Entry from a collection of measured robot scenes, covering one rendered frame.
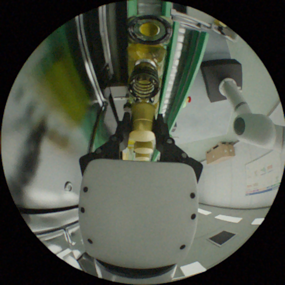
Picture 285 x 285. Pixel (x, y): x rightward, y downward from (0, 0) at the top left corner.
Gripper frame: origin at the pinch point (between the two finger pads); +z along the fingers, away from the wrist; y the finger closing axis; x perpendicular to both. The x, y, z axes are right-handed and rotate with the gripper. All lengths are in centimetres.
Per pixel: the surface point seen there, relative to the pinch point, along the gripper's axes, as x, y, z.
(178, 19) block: 24.0, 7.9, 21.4
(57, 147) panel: 0.0, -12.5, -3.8
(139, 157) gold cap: -10.1, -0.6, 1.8
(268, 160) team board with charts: -77, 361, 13
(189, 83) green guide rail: 1.7, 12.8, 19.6
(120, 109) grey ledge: -19.6, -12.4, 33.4
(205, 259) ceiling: -119, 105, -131
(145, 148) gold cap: -4.3, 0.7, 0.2
